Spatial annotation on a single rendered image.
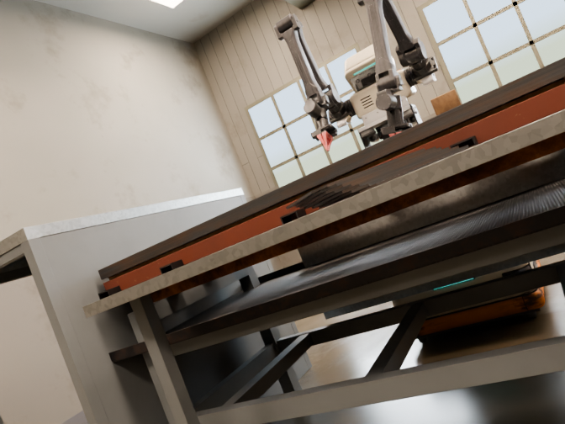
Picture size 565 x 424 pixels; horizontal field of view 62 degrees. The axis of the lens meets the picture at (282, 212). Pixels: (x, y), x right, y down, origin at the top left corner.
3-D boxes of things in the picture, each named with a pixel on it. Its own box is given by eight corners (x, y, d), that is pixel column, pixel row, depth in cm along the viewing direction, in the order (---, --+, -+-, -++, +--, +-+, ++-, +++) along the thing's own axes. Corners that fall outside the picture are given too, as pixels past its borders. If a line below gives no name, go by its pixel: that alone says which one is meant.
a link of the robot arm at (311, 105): (328, 96, 212) (311, 105, 216) (314, 83, 203) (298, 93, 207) (333, 118, 207) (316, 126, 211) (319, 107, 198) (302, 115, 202)
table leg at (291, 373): (299, 402, 213) (243, 262, 215) (288, 405, 215) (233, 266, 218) (304, 396, 218) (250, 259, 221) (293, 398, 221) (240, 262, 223)
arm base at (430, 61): (434, 57, 213) (409, 70, 218) (427, 45, 207) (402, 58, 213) (438, 70, 208) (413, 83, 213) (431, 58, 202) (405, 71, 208)
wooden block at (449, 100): (462, 108, 112) (454, 88, 112) (437, 119, 114) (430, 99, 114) (463, 112, 123) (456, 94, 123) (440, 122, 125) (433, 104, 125)
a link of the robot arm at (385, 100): (400, 74, 170) (378, 82, 175) (389, 71, 160) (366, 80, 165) (409, 107, 170) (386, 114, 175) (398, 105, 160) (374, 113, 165)
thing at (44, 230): (27, 240, 148) (23, 227, 148) (-65, 291, 175) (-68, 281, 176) (244, 194, 262) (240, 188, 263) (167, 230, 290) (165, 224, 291)
